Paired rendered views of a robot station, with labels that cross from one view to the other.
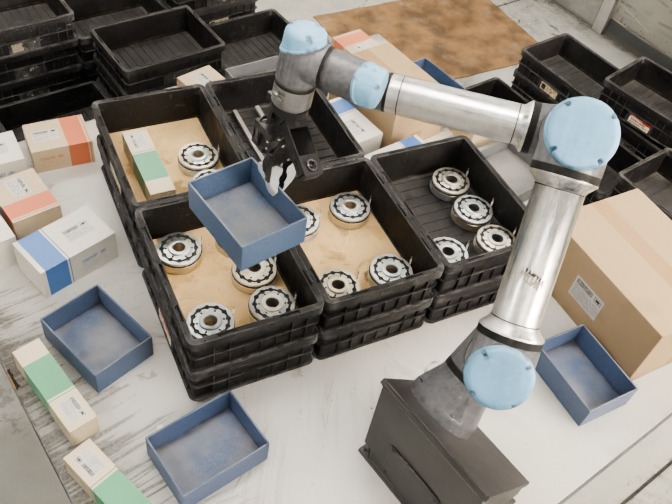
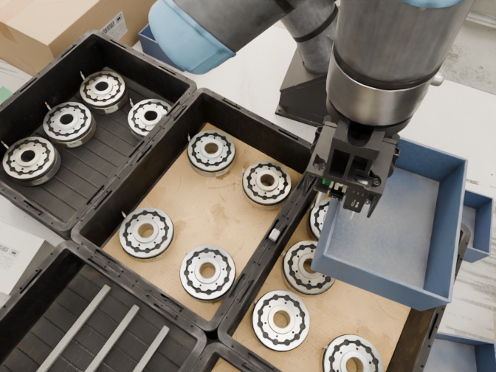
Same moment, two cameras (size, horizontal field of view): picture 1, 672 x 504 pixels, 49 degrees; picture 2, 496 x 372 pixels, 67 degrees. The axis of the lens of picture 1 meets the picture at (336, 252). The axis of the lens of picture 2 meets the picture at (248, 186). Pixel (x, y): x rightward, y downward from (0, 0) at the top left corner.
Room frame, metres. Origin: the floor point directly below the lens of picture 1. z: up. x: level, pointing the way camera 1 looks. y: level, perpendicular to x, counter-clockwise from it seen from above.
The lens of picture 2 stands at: (1.29, 0.27, 1.55)
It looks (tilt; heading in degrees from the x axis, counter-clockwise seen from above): 64 degrees down; 240
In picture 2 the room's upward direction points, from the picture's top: 6 degrees clockwise
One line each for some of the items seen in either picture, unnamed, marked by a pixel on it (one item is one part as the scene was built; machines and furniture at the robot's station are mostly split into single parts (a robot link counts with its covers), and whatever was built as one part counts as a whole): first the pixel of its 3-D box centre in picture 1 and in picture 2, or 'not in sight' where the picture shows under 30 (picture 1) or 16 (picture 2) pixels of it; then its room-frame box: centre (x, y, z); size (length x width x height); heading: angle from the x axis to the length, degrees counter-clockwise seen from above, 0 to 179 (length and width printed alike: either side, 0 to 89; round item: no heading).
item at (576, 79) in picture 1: (563, 97); not in sight; (2.83, -0.85, 0.31); 0.40 x 0.30 x 0.34; 44
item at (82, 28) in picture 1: (116, 45); not in sight; (2.57, 1.06, 0.31); 0.40 x 0.30 x 0.34; 134
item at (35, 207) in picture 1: (25, 204); not in sight; (1.24, 0.80, 0.74); 0.16 x 0.12 x 0.07; 47
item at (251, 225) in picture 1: (246, 211); (390, 213); (1.02, 0.19, 1.10); 0.20 x 0.15 x 0.07; 45
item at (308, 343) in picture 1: (225, 302); not in sight; (1.04, 0.23, 0.76); 0.40 x 0.30 x 0.12; 34
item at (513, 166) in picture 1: (503, 175); not in sight; (1.73, -0.45, 0.73); 0.27 x 0.20 x 0.05; 136
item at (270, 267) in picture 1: (254, 269); (310, 266); (1.08, 0.17, 0.86); 0.10 x 0.10 x 0.01
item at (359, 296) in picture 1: (348, 227); (206, 193); (1.21, -0.02, 0.92); 0.40 x 0.30 x 0.02; 34
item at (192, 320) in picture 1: (210, 322); not in sight; (0.91, 0.23, 0.86); 0.10 x 0.10 x 0.01
